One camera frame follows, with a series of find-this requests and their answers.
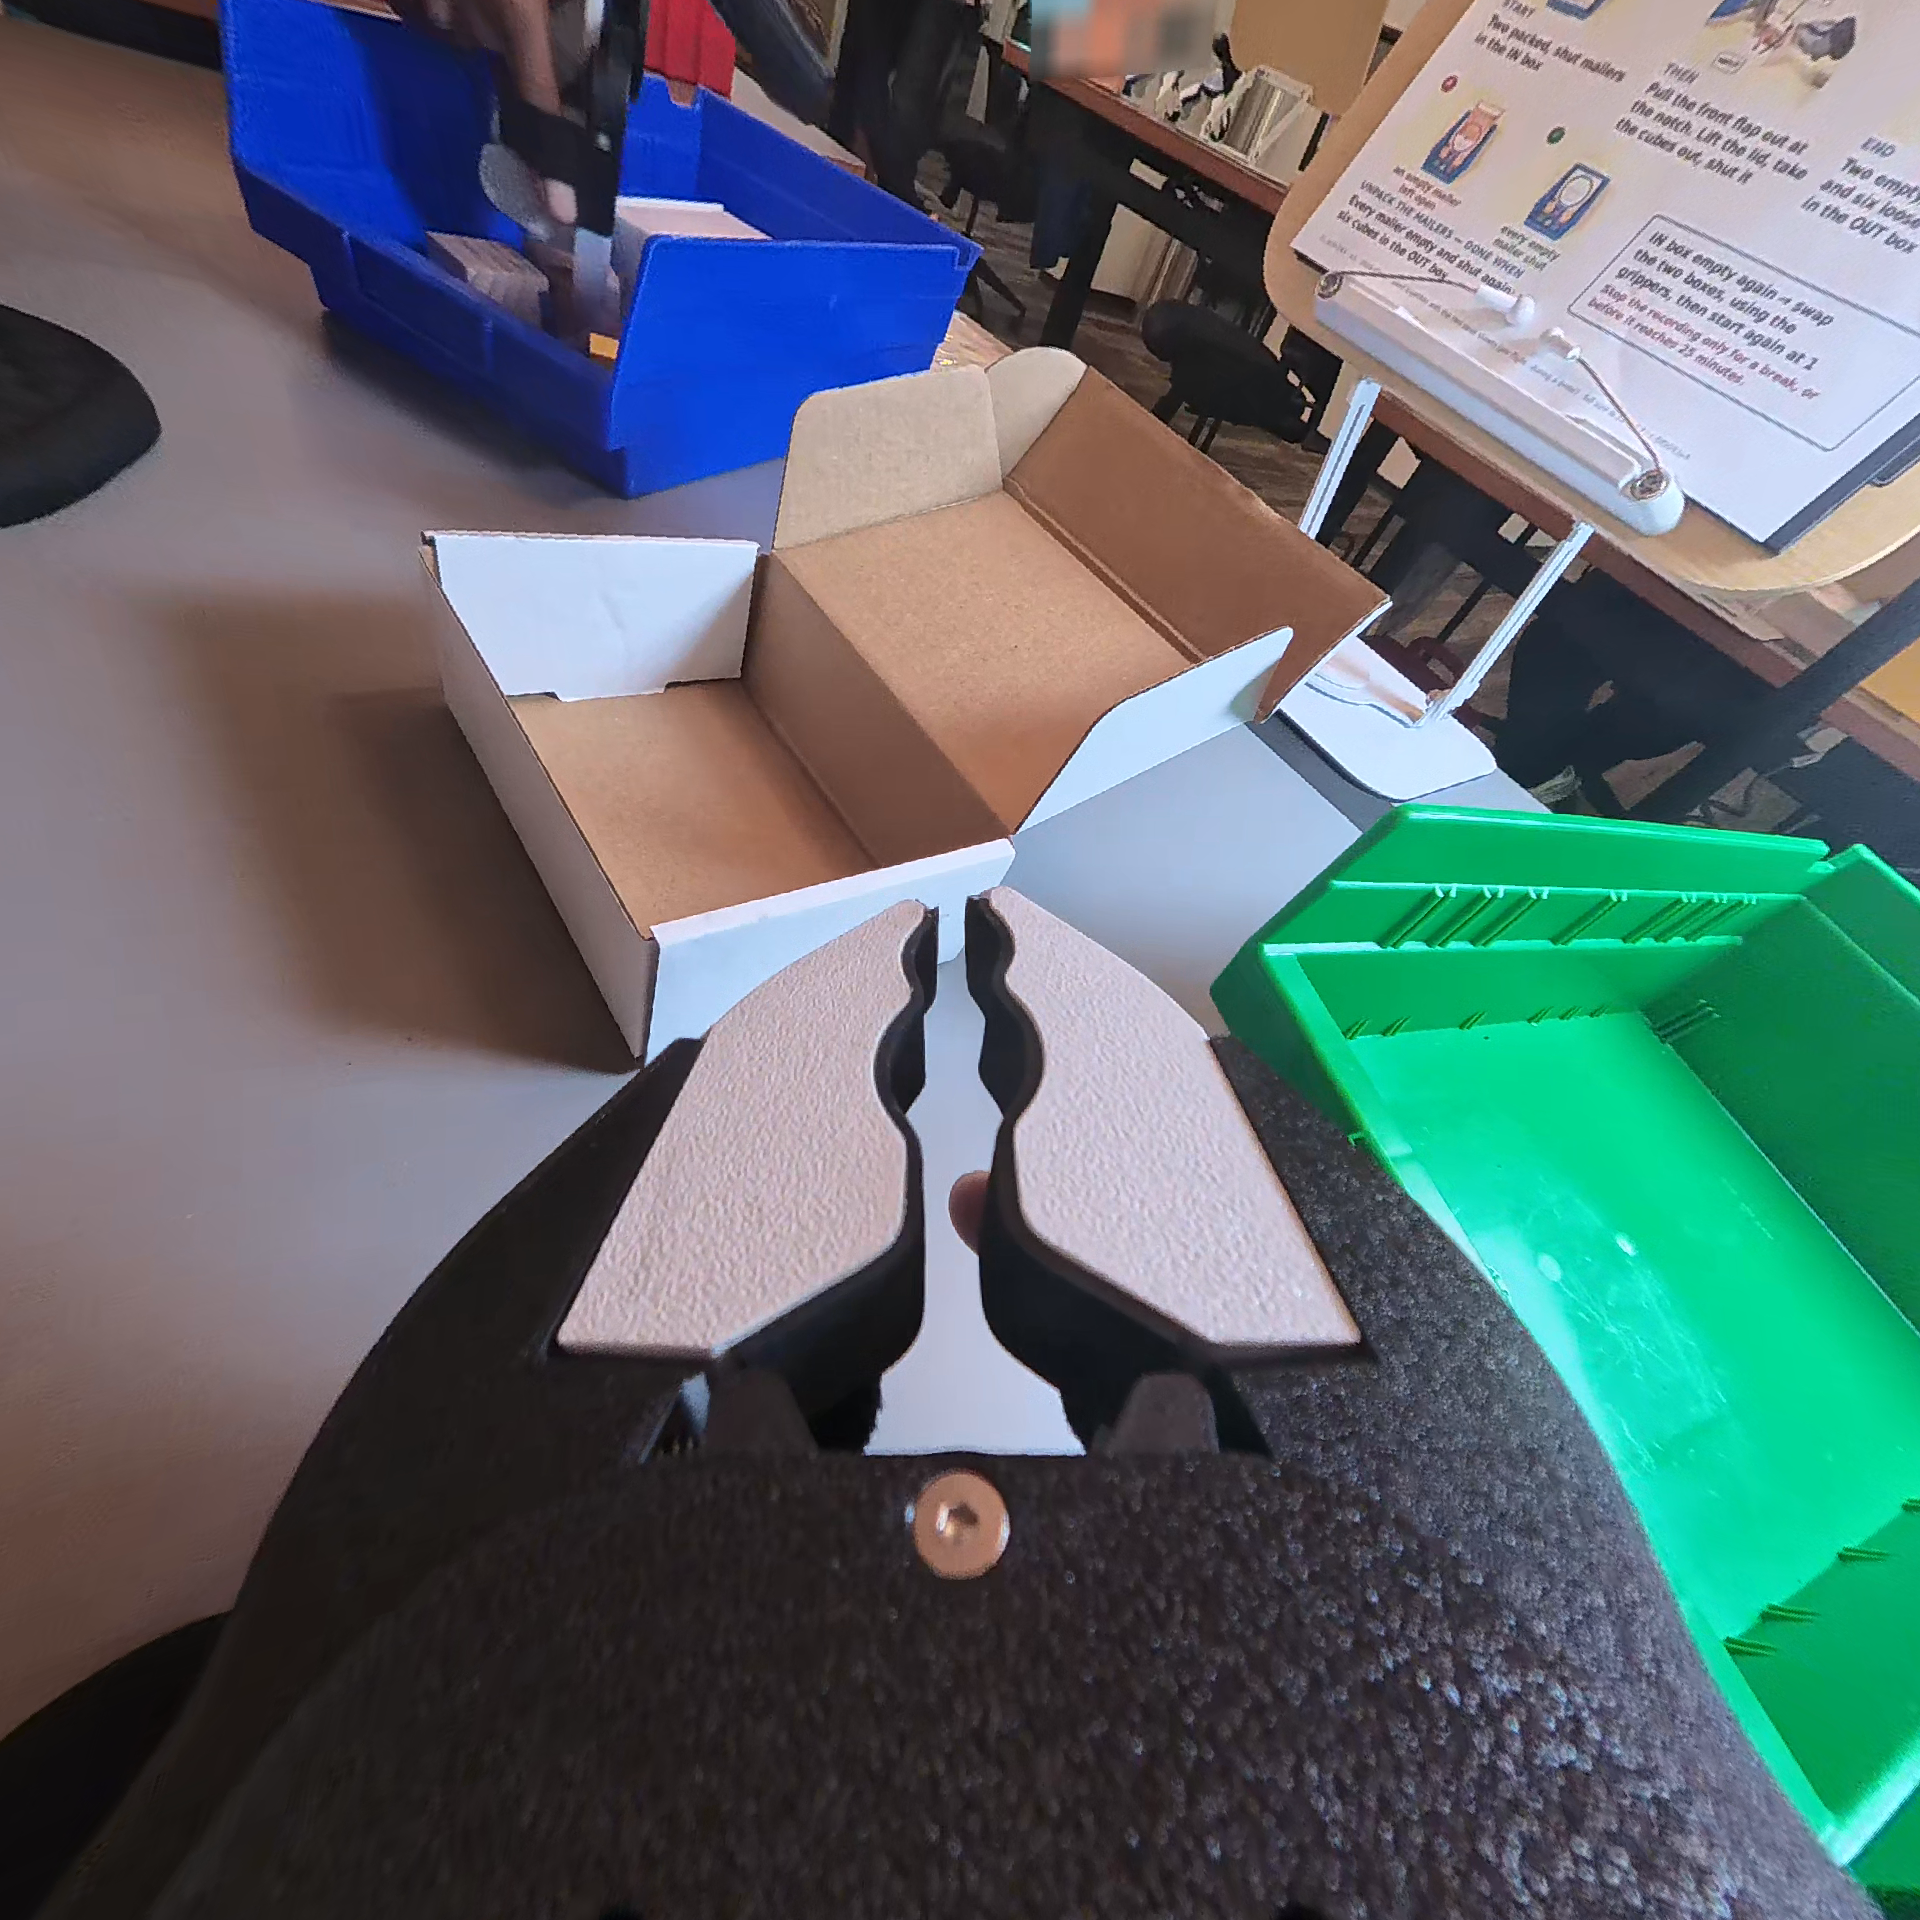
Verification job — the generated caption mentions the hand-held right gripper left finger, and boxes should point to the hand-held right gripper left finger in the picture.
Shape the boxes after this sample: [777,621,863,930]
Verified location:
[554,897,943,1372]

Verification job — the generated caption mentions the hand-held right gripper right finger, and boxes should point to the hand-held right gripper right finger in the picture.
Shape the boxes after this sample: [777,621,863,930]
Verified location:
[962,886,1364,1373]

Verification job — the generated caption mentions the blue plastic bin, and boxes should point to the blue plastic bin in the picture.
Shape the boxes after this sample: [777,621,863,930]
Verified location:
[216,0,982,499]

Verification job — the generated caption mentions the green plastic bin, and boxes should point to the green plastic bin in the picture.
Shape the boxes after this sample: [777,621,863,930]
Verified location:
[1208,803,1920,1890]

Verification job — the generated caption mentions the person's left hand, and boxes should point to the person's left hand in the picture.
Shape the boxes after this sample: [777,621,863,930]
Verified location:
[401,0,524,111]

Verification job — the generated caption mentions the wooden cube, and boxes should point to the wooden cube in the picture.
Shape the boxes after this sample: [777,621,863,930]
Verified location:
[429,231,545,324]

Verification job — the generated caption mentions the black round seat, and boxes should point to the black round seat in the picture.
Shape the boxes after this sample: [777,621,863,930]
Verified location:
[0,305,164,529]

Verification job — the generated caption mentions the brown top office table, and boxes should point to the brown top office table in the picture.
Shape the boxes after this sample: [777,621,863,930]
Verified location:
[1320,358,1920,780]
[1035,67,1323,350]

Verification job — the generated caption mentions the black office chair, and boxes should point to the black office chair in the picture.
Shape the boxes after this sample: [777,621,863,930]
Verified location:
[1147,301,1326,447]

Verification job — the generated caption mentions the instruction sheet on stand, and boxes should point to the instruction sheet on stand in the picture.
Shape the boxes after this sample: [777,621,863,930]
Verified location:
[1263,0,1920,801]

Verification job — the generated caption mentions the printed instruction sheet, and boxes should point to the printed instruction sheet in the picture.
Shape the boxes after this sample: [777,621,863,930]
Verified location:
[1312,0,1920,557]

